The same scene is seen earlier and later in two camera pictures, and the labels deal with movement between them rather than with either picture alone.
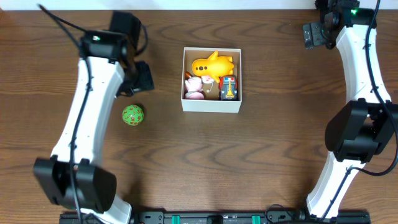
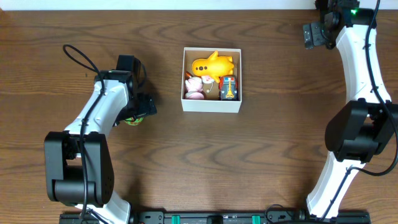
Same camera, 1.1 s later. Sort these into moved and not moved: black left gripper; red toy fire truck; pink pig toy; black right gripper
Moved: black left gripper
Not moved: black right gripper; pink pig toy; red toy fire truck
